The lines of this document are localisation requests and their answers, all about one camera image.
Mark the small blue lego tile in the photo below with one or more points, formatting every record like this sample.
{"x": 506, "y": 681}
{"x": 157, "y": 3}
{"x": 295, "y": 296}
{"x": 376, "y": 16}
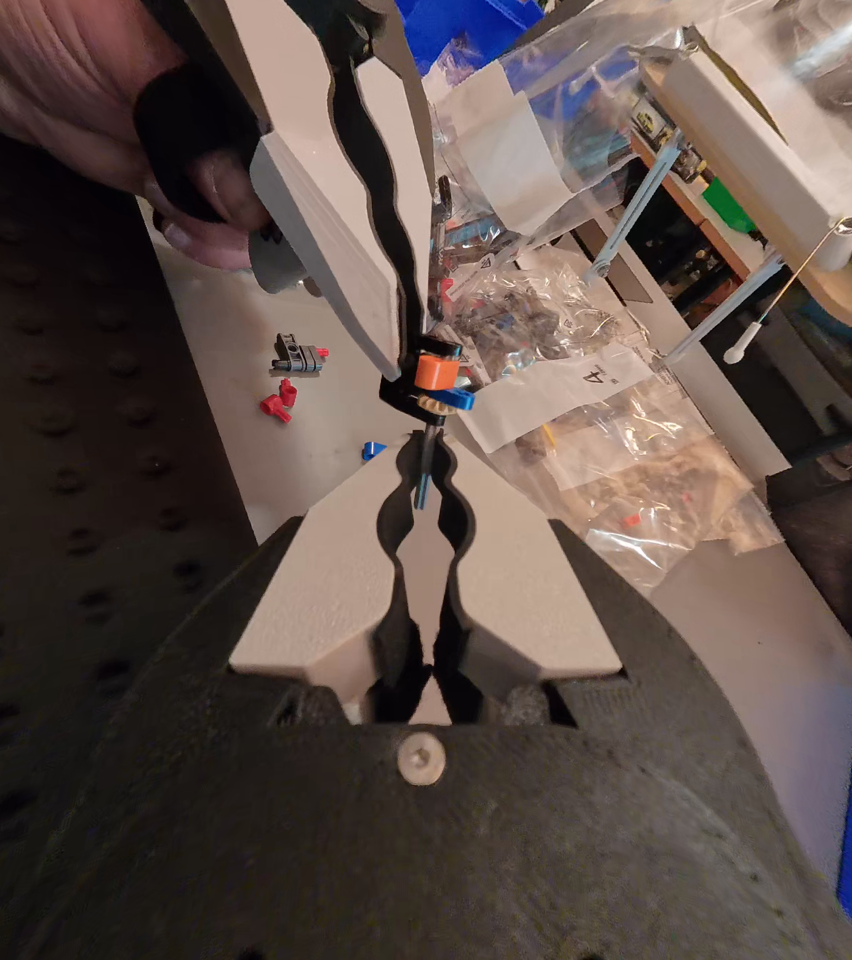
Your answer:
{"x": 373, "y": 450}

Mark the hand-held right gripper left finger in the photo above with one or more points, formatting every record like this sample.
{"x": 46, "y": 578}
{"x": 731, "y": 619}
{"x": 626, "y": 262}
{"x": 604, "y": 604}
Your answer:
{"x": 313, "y": 600}

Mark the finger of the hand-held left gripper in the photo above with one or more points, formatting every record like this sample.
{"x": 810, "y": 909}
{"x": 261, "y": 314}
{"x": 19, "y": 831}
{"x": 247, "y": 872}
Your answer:
{"x": 306, "y": 210}
{"x": 407, "y": 150}

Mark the tall clear lego bag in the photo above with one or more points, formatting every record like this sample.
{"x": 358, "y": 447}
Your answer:
{"x": 531, "y": 142}

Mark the red lego pin connector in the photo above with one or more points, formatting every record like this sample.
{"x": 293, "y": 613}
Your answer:
{"x": 273, "y": 407}
{"x": 288, "y": 390}

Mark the person's left hand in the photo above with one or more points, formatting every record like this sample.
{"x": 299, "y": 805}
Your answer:
{"x": 43, "y": 67}

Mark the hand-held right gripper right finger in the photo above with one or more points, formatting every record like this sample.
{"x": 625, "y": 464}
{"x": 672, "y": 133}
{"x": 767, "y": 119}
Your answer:
{"x": 538, "y": 600}

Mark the grey lego axle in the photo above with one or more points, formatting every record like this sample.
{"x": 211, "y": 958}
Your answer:
{"x": 426, "y": 472}

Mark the black lego beam assembly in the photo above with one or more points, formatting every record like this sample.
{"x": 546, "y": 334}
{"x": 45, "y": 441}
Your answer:
{"x": 433, "y": 382}

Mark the grey book stand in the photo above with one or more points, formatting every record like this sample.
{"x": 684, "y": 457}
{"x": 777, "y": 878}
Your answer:
{"x": 740, "y": 150}

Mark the dark grey lego connector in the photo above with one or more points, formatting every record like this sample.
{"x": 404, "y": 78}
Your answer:
{"x": 298, "y": 356}

